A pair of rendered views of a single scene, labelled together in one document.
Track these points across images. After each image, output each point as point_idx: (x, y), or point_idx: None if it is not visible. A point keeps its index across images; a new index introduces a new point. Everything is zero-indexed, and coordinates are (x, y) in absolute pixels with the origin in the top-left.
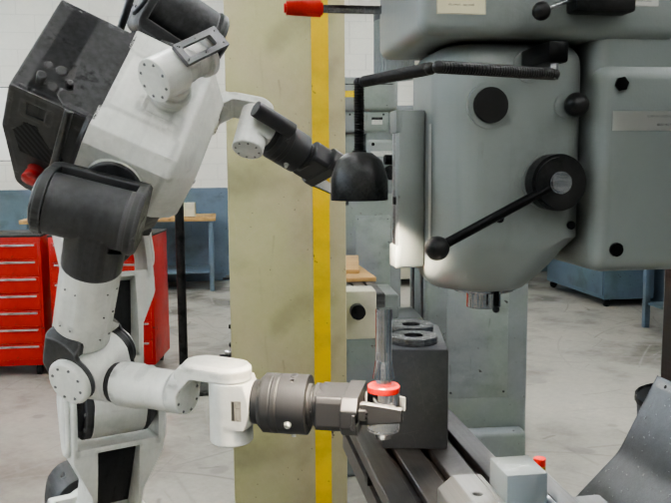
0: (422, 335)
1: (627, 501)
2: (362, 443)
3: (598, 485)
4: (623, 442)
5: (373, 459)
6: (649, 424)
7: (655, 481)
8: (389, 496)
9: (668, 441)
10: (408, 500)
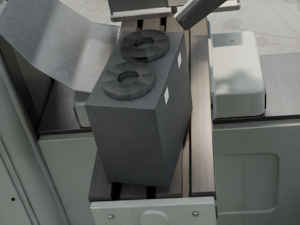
0: (134, 44)
1: (61, 54)
2: (207, 117)
3: (59, 74)
4: (28, 60)
5: (204, 92)
6: (17, 37)
7: (45, 40)
8: (205, 51)
9: (26, 26)
10: (194, 47)
